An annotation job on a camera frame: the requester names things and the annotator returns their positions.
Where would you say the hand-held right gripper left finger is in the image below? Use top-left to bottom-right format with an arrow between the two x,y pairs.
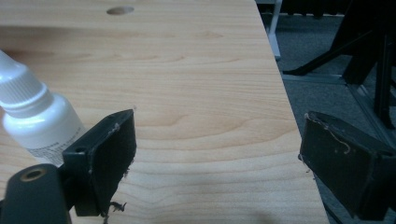
62,108 -> 137,217

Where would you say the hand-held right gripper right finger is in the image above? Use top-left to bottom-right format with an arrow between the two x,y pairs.
298,111 -> 396,222

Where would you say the white plastic bottle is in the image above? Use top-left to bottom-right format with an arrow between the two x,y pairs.
0,49 -> 88,167

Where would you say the black metal stand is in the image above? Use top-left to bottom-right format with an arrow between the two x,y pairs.
281,0 -> 396,150

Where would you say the white table leg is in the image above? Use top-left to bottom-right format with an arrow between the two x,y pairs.
264,0 -> 284,62

